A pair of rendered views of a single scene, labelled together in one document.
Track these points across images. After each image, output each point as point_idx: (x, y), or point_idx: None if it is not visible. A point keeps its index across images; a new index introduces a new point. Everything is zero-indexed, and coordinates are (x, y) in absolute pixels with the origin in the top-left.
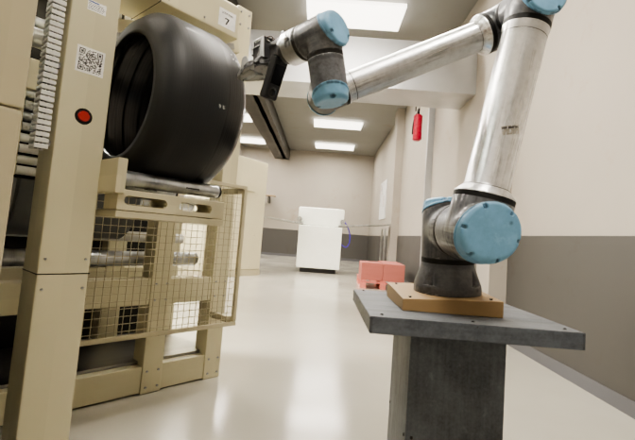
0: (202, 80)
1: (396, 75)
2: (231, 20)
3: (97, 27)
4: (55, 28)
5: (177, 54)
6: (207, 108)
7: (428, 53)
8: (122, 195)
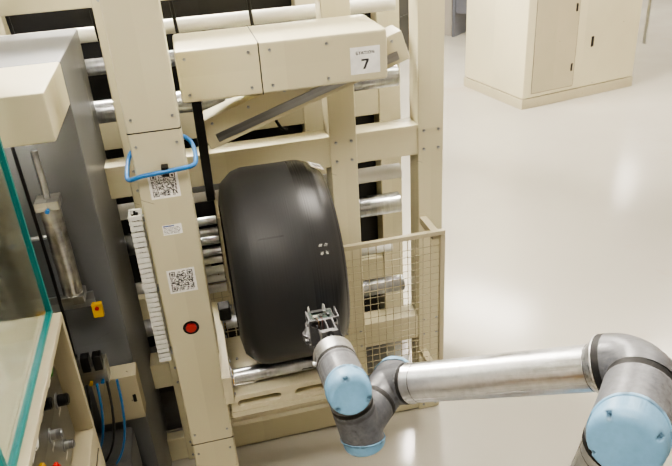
0: (279, 310)
1: (464, 399)
2: (373, 56)
3: (179, 247)
4: (143, 265)
5: (247, 289)
6: (292, 331)
7: (504, 390)
8: (235, 401)
